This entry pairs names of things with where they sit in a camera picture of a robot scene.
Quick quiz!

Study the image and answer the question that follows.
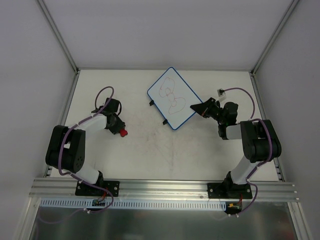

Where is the red bone-shaped eraser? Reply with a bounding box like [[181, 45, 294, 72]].
[[119, 128, 128, 138]]

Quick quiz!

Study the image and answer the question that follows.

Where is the blue framed whiteboard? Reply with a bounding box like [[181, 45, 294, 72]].
[[147, 67, 203, 131]]

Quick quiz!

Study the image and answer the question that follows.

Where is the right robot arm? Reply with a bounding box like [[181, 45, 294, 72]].
[[190, 97, 282, 199]]

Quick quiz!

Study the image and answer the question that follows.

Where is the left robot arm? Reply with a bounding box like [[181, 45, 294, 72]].
[[45, 98, 128, 195]]

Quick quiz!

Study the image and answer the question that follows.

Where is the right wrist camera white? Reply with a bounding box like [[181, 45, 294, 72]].
[[217, 88, 227, 103]]

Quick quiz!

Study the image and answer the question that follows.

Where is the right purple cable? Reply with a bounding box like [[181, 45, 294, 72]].
[[212, 87, 273, 221]]

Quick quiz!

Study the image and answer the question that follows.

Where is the purple cable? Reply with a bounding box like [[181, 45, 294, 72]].
[[212, 87, 273, 221], [37, 86, 123, 223]]

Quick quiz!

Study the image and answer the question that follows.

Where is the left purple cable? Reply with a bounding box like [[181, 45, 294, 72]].
[[37, 86, 123, 223]]

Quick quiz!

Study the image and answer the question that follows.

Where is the whiteboard wire stand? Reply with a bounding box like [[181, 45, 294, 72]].
[[149, 99, 168, 126]]

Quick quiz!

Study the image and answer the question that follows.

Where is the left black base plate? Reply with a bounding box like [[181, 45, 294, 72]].
[[75, 180, 120, 197]]

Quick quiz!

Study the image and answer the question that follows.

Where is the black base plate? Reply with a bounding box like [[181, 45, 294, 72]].
[[207, 182, 253, 200], [75, 180, 120, 197]]

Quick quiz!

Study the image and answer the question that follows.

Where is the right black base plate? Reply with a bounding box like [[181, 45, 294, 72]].
[[207, 182, 253, 200]]

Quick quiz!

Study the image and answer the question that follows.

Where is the aluminium mounting rail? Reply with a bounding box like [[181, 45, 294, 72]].
[[29, 177, 300, 203]]

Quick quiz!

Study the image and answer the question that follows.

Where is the right aluminium frame post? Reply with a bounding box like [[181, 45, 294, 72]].
[[250, 0, 300, 76]]

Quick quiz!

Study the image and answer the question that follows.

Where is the aluminium frame post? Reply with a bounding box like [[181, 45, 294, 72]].
[[35, 0, 79, 74], [250, 0, 300, 76]]

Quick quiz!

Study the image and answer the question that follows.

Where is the slotted cable duct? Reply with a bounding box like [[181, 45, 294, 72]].
[[39, 197, 227, 212]]

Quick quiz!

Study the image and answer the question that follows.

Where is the left aluminium frame post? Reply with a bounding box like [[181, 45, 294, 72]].
[[35, 0, 79, 74]]

